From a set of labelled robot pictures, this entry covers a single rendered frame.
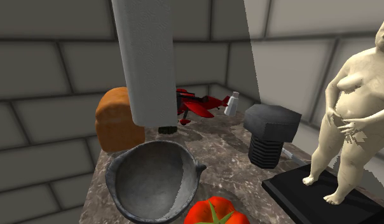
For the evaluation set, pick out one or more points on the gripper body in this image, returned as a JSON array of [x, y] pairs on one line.
[[167, 130]]

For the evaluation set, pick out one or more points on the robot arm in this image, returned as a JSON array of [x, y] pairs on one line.
[[148, 62]]

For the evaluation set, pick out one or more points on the red toy airplane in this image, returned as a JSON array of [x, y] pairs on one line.
[[195, 107]]

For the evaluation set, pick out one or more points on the orange-brown bread loaf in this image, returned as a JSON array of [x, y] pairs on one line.
[[114, 124]]

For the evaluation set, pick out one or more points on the grey bowl with spout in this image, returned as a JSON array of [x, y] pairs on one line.
[[148, 183]]

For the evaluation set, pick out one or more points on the small white bottle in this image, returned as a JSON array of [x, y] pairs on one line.
[[231, 106]]

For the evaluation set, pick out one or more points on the red tomato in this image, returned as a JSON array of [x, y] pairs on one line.
[[204, 212]]

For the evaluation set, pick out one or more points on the large dark grey bolt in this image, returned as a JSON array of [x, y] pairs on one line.
[[269, 124]]

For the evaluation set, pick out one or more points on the white and grey pen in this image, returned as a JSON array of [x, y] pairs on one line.
[[291, 155]]

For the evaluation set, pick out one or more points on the cream figure on black base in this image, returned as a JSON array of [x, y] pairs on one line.
[[359, 93]]

